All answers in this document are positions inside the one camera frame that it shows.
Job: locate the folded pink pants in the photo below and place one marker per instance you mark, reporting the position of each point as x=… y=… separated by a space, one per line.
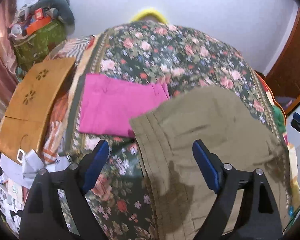
x=108 y=104

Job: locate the colourful fleece blanket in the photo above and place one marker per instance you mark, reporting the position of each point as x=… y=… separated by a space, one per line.
x=281 y=121

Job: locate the floral dark green bedspread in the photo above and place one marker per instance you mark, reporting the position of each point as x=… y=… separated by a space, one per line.
x=144 y=52

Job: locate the white paper pile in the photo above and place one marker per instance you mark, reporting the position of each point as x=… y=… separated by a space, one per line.
x=17 y=177

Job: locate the pink striped curtain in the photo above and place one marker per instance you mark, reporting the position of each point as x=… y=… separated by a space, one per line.
x=8 y=61

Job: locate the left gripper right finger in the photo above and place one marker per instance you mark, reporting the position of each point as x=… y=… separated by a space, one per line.
x=258 y=216

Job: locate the olive khaki pants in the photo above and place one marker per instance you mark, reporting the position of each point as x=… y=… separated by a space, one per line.
x=180 y=197

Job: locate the brown wooden door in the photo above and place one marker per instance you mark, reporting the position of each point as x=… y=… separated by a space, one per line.
x=284 y=77

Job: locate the green storage bag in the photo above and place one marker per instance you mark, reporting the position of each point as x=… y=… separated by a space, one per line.
x=34 y=48

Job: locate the yellow pillow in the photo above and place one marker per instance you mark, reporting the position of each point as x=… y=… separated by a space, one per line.
x=149 y=13

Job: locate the wooden lap desk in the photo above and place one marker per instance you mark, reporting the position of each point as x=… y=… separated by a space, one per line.
x=25 y=120

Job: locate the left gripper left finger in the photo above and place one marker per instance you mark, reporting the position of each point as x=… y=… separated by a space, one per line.
x=42 y=216

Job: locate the orange box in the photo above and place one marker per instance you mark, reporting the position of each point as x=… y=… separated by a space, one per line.
x=38 y=20

